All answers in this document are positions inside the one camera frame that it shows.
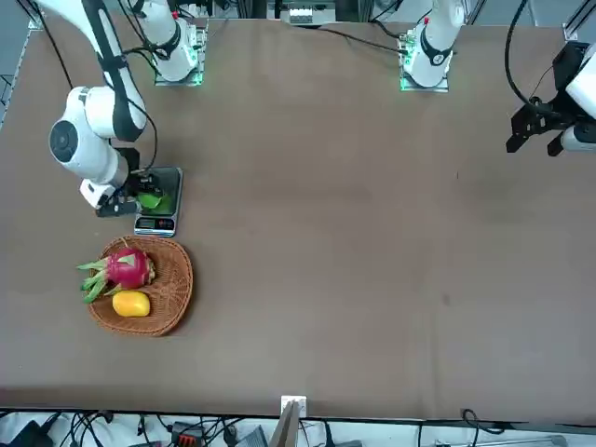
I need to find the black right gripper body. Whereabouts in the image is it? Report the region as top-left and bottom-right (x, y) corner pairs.
(115, 147), (144, 204)

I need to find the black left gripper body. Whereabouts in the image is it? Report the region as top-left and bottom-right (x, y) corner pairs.
(542, 42), (591, 128)

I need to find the white electronic scale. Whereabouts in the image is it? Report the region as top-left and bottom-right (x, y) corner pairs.
(133, 166), (184, 238)

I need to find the pink dragon fruit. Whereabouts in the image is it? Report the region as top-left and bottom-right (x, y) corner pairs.
(76, 246), (157, 305)

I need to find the yellow mango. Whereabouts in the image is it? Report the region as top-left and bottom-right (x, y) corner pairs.
(112, 290), (152, 318)

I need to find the brown wicker basket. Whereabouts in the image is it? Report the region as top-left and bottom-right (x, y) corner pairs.
(87, 235), (195, 338)

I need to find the black red clamp device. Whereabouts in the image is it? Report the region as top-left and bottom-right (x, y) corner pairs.
(170, 421), (196, 444)

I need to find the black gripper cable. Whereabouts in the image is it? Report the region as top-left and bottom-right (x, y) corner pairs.
(504, 0), (541, 106)
(137, 104), (160, 174)

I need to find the black cable across table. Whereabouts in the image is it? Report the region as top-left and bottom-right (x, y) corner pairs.
(301, 23), (407, 53)

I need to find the aluminium camera post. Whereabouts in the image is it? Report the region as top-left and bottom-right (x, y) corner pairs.
(272, 394), (308, 447)

